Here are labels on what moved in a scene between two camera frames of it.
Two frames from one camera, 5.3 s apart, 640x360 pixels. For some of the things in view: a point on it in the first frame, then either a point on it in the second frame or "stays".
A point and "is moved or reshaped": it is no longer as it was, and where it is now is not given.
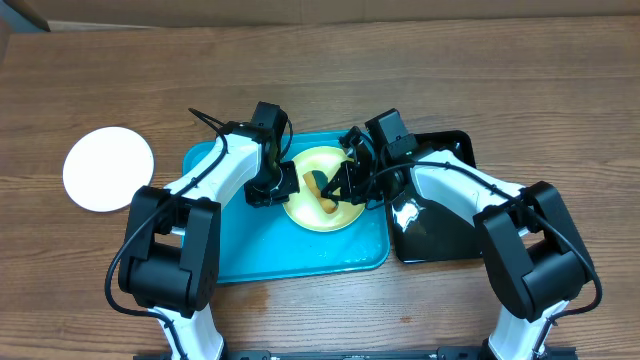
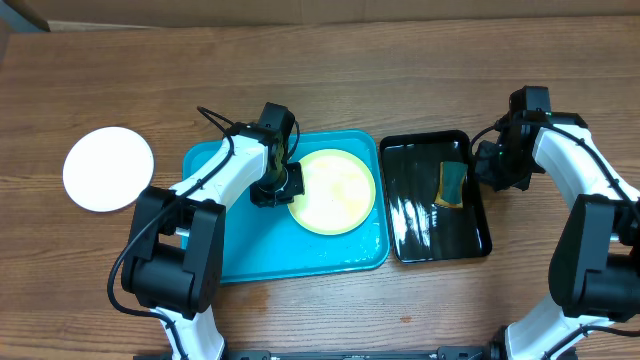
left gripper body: (274, 186) stays
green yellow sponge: (317, 180) is moved or reshaped
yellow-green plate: (303, 208) stays
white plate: (105, 168) stays
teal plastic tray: (256, 243) stays
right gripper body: (365, 178) → (509, 166)
